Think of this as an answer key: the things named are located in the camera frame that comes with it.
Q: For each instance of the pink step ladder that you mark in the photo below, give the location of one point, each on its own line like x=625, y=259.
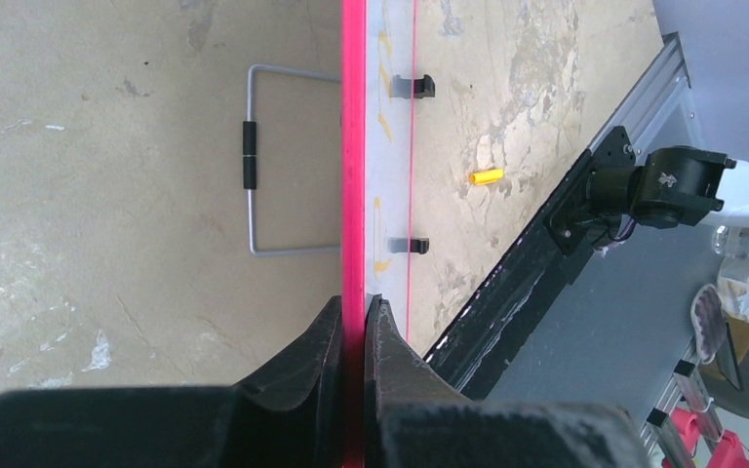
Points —
x=684, y=428

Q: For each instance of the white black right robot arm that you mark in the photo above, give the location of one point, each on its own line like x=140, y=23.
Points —
x=677, y=185

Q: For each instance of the yellow marker cap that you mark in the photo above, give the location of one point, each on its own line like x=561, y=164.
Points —
x=486, y=177

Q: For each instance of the clear plastic bag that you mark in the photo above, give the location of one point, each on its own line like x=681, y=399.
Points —
x=732, y=244

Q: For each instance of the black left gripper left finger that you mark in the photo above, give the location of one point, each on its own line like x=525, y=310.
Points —
x=287, y=413

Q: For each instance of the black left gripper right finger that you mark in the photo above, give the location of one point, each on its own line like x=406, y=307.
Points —
x=414, y=418

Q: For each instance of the pink framed whiteboard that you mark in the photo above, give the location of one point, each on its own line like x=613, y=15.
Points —
x=377, y=143

